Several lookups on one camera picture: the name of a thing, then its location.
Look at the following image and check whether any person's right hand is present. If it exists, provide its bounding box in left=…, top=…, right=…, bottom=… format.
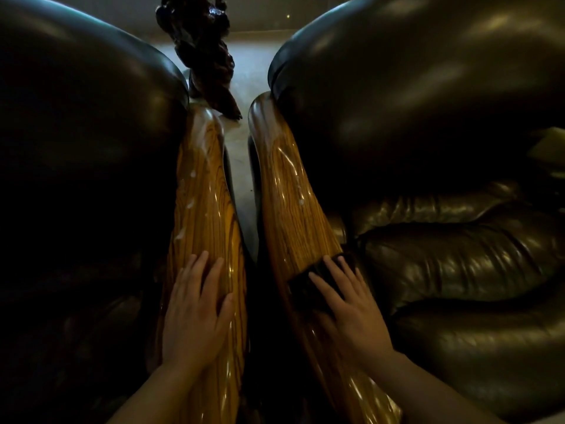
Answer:
left=308, top=255, right=396, bottom=365

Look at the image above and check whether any person's left hand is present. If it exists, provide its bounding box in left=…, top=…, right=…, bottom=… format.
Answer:
left=161, top=251, right=235, bottom=372

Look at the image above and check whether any black cleaning cloth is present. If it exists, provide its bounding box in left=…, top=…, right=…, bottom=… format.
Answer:
left=288, top=251, right=359, bottom=315

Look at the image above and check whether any person's right forearm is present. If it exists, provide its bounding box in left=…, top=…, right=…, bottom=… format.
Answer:
left=361, top=349, right=508, bottom=424

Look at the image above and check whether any person's left forearm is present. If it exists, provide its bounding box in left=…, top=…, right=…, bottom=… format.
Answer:
left=106, top=361, right=205, bottom=424

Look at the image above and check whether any glossy wooden armrest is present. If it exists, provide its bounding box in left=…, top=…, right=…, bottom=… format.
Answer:
left=247, top=92, right=403, bottom=424
left=154, top=103, right=249, bottom=424

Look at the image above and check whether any dark leather armchair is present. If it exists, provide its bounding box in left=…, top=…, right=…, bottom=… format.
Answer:
left=0, top=0, right=191, bottom=424
left=267, top=0, right=565, bottom=424

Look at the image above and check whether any dark carved wooden stand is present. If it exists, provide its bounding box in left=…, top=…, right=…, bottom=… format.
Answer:
left=155, top=0, right=243, bottom=121

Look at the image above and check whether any olive cushion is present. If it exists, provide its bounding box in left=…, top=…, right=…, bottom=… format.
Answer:
left=527, top=127, right=565, bottom=180

